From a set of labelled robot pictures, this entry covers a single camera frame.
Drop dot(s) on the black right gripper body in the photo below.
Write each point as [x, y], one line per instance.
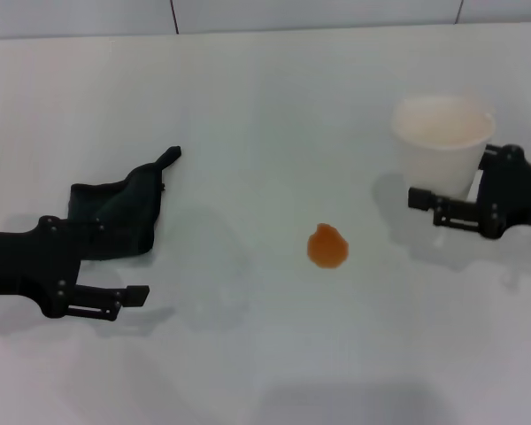
[522, 195]

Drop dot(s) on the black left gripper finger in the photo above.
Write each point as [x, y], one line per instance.
[110, 241]
[97, 301]

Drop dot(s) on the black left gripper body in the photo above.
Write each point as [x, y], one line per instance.
[26, 261]

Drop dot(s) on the dark blue rag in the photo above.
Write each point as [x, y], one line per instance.
[128, 195]

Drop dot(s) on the white paper cup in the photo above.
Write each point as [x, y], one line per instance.
[438, 164]

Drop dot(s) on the orange-brown liquid stain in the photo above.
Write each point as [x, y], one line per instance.
[327, 248]

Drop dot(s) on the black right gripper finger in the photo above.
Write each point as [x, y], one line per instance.
[494, 157]
[460, 212]

